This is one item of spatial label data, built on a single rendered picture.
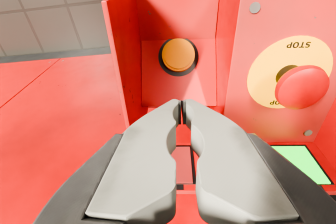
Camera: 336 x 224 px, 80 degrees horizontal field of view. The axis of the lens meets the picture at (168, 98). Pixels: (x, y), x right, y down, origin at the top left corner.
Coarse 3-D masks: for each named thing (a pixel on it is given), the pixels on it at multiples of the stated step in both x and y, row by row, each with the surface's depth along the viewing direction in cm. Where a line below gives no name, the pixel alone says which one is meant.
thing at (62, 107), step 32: (0, 64) 92; (32, 64) 88; (64, 64) 84; (96, 64) 80; (0, 96) 65; (32, 96) 63; (64, 96) 61; (96, 96) 59; (0, 128) 51; (32, 128) 49; (64, 128) 48; (96, 128) 47; (320, 128) 40; (0, 160) 41; (32, 160) 41; (64, 160) 40; (0, 192) 35; (32, 192) 34
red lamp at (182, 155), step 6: (174, 150) 22; (180, 150) 22; (186, 150) 22; (174, 156) 21; (180, 156) 21; (186, 156) 21; (180, 162) 21; (186, 162) 21; (180, 168) 20; (186, 168) 20; (180, 174) 19; (186, 174) 19; (180, 180) 19; (186, 180) 19; (192, 180) 19
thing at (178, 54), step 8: (176, 40) 23; (184, 40) 23; (168, 48) 23; (176, 48) 23; (184, 48) 23; (192, 48) 23; (168, 56) 23; (176, 56) 23; (184, 56) 23; (192, 56) 23; (168, 64) 23; (176, 64) 23; (184, 64) 23
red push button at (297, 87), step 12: (288, 72) 16; (300, 72) 15; (312, 72) 15; (324, 72) 15; (276, 84) 16; (288, 84) 16; (300, 84) 15; (312, 84) 15; (324, 84) 15; (276, 96) 17; (288, 96) 16; (300, 96) 16; (312, 96) 16; (300, 108) 17
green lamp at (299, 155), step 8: (280, 152) 21; (288, 152) 21; (296, 152) 21; (304, 152) 21; (296, 160) 20; (304, 160) 20; (312, 160) 20; (304, 168) 20; (312, 168) 20; (320, 168) 20; (312, 176) 19; (320, 176) 19
